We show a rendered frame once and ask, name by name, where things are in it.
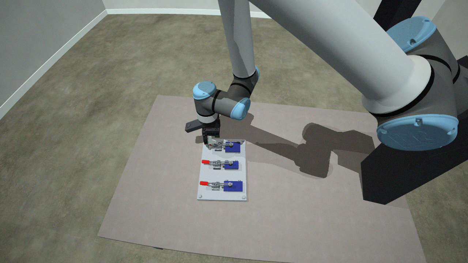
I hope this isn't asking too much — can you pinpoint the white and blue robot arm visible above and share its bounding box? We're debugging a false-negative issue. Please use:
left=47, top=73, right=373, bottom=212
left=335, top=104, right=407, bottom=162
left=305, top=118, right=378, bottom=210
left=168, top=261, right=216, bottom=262
left=185, top=0, right=468, bottom=151

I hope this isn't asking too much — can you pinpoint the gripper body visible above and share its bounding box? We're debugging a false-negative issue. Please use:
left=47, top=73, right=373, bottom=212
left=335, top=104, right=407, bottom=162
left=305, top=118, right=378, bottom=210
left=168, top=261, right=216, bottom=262
left=202, top=114, right=220, bottom=138

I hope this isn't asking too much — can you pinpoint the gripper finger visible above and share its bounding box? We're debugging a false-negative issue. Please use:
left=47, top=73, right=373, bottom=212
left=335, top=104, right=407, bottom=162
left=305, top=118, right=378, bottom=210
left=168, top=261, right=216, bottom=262
left=203, top=133, right=217, bottom=148

